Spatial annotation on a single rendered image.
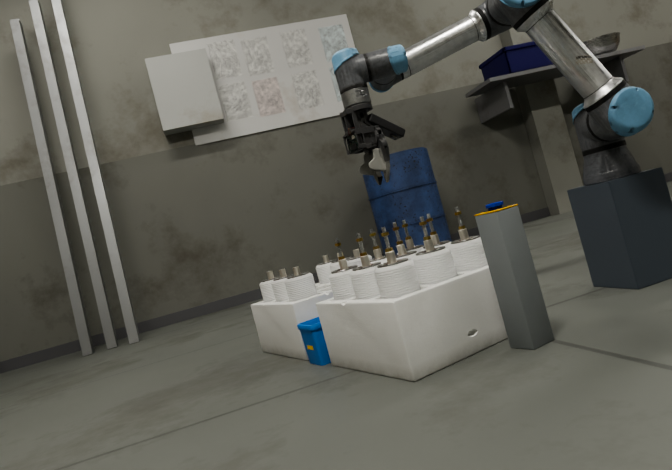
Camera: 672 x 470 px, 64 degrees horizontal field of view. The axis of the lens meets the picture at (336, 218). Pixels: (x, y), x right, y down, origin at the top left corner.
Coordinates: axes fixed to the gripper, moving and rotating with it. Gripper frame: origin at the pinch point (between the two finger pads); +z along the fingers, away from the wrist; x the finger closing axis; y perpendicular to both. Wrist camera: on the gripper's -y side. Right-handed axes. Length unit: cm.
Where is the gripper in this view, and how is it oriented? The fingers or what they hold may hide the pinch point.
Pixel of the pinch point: (384, 178)
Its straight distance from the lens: 145.4
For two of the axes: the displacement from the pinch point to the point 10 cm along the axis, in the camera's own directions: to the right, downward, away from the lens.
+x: 4.2, -1.4, -9.0
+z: 2.6, 9.7, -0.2
